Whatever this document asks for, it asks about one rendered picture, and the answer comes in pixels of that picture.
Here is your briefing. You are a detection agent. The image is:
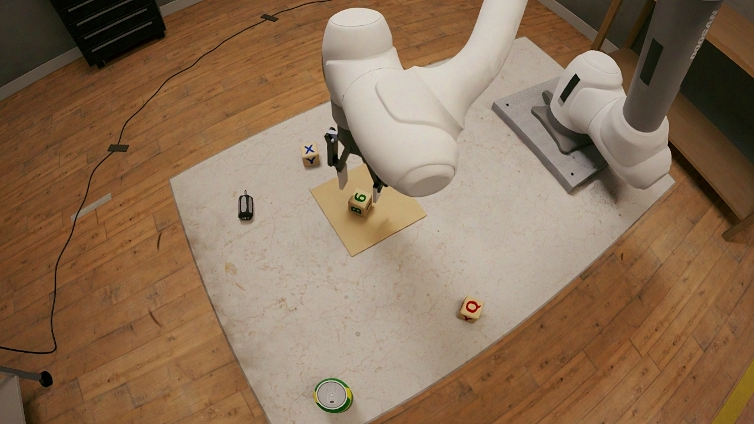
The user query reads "tan flat mat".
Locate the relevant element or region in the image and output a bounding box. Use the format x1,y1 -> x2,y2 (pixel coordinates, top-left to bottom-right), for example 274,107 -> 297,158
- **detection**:
310,164 -> 427,257

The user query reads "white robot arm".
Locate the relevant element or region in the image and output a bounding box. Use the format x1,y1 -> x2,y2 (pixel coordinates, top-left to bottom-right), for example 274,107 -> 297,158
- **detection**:
322,0 -> 724,197

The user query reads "green drink can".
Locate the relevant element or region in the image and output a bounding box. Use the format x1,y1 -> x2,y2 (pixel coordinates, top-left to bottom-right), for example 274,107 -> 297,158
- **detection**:
314,378 -> 353,413

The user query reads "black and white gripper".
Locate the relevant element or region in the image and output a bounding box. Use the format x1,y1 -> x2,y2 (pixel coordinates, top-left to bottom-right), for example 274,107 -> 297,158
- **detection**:
324,125 -> 388,203

